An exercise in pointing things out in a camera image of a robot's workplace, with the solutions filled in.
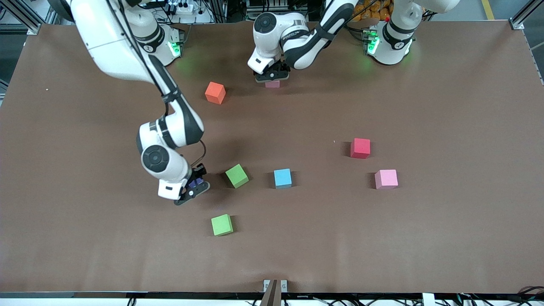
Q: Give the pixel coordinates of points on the white label block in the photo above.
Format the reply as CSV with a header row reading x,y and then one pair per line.
x,y
428,299

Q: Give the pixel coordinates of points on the blue foam cube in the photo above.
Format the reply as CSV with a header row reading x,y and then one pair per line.
x,y
282,178

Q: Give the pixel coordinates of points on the light pink foam cube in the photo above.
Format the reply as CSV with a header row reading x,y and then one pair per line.
x,y
386,179

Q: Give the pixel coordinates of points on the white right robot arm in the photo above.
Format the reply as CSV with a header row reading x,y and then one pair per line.
x,y
110,42

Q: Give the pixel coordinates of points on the bag of orange fruit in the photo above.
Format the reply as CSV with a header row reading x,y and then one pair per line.
x,y
378,8

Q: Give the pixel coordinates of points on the purple foam cube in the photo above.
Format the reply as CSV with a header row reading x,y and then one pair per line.
x,y
196,183

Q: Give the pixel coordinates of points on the aluminium frame profile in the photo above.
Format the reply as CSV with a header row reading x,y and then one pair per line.
x,y
29,23
520,19

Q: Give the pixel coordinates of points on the grey equipment box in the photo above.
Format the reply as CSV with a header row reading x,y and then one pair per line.
x,y
267,6

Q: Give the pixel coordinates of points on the red foam cube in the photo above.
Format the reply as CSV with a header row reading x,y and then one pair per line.
x,y
360,148

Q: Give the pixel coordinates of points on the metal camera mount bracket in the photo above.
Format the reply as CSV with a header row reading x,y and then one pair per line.
x,y
275,291

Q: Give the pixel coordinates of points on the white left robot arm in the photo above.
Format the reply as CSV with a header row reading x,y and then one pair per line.
x,y
306,46

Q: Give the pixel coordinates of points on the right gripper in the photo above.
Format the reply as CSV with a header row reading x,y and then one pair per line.
x,y
198,172

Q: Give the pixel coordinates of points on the mauve pink foam cube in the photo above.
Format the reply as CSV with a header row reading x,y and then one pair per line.
x,y
272,84

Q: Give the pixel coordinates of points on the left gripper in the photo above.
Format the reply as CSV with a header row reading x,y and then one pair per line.
x,y
281,68

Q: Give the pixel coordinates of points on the green foam cube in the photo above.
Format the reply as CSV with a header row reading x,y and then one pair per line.
x,y
222,225
236,175

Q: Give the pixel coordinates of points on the orange foam cube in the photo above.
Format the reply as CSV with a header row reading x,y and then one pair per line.
x,y
215,92

